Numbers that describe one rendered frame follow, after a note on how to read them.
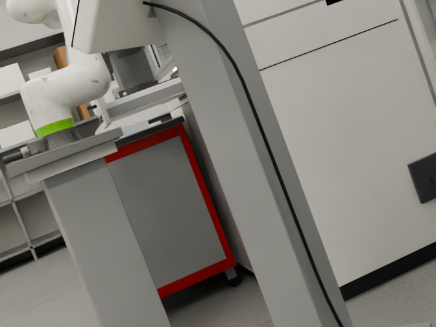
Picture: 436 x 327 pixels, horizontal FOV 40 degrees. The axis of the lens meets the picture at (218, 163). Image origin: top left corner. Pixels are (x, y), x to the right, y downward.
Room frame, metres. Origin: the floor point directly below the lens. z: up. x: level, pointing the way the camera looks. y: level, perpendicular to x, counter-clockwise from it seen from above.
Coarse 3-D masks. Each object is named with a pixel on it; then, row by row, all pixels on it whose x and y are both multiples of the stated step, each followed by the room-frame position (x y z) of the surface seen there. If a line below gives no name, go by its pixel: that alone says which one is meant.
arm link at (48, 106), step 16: (32, 80) 1.94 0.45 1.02; (48, 80) 1.94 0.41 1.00; (32, 96) 1.93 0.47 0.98; (48, 96) 1.93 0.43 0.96; (64, 96) 1.93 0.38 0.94; (32, 112) 1.94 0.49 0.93; (48, 112) 1.93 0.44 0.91; (64, 112) 1.96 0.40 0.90; (48, 128) 1.93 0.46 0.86; (64, 128) 1.94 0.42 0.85
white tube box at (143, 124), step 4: (144, 120) 2.60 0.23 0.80; (136, 124) 2.59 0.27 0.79; (140, 124) 2.60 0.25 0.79; (144, 124) 2.60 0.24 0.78; (148, 124) 2.61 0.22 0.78; (124, 128) 2.57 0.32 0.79; (128, 128) 2.58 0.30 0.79; (132, 128) 2.58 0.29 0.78; (136, 128) 2.59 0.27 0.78; (140, 128) 2.59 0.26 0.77; (144, 128) 2.60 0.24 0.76; (124, 132) 2.57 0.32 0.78; (128, 132) 2.58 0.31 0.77; (132, 132) 2.58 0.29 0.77; (124, 136) 2.57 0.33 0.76
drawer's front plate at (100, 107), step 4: (96, 100) 2.22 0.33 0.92; (100, 100) 2.18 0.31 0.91; (96, 104) 2.31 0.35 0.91; (100, 104) 2.18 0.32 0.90; (96, 108) 2.39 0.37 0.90; (100, 108) 2.20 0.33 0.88; (104, 108) 2.18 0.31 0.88; (100, 112) 2.27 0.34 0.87; (104, 112) 2.18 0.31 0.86; (104, 116) 2.18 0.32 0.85; (108, 116) 2.19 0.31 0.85; (100, 120) 2.43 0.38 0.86; (104, 120) 2.20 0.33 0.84; (108, 120) 2.18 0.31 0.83; (104, 124) 2.27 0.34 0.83; (108, 124) 2.19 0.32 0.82; (104, 128) 2.44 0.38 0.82
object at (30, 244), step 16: (0, 48) 5.78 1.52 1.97; (16, 48) 5.92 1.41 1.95; (32, 48) 6.19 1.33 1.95; (0, 96) 5.73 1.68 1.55; (16, 96) 5.95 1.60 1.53; (16, 144) 5.72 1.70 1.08; (0, 176) 5.64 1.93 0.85; (32, 192) 5.71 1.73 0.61; (16, 208) 5.65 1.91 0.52; (32, 240) 6.07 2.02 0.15; (48, 240) 5.70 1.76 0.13; (0, 256) 5.71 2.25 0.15
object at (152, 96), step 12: (168, 84) 2.26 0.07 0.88; (180, 84) 2.26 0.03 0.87; (132, 96) 2.23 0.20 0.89; (144, 96) 2.23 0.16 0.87; (156, 96) 2.24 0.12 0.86; (168, 96) 2.25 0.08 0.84; (180, 96) 2.48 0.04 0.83; (108, 108) 2.20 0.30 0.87; (120, 108) 2.21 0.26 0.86; (132, 108) 2.22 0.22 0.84; (144, 108) 2.34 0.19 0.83
